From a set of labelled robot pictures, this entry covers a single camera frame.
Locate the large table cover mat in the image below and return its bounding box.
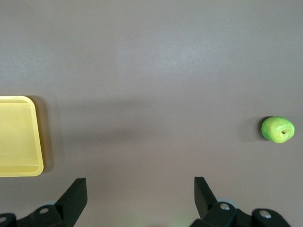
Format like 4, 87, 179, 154
0, 0, 303, 227

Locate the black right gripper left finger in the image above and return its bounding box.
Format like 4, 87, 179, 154
0, 177, 89, 227

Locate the green apple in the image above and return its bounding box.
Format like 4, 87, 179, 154
261, 115, 296, 144

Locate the yellow plastic tray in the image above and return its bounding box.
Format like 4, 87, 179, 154
0, 96, 45, 178

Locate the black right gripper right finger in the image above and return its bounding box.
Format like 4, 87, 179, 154
191, 176, 292, 227

